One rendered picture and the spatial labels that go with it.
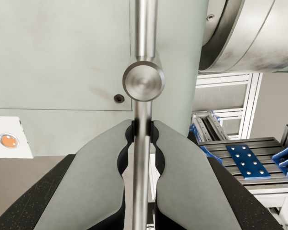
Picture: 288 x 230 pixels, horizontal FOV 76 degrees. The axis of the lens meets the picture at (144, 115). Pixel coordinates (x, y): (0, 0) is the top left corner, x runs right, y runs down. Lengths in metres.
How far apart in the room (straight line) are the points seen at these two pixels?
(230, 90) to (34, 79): 1.35
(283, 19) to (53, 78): 0.29
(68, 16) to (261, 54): 0.26
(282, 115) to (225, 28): 1.81
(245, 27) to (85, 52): 0.20
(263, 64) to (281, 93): 1.61
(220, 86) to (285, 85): 0.66
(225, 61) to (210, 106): 1.17
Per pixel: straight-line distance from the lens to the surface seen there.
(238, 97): 1.54
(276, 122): 2.09
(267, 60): 0.35
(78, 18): 0.24
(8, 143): 0.35
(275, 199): 0.80
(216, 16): 0.32
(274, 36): 0.31
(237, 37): 0.29
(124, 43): 0.23
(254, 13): 0.28
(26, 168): 2.46
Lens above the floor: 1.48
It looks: 62 degrees down
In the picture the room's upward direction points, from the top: 178 degrees counter-clockwise
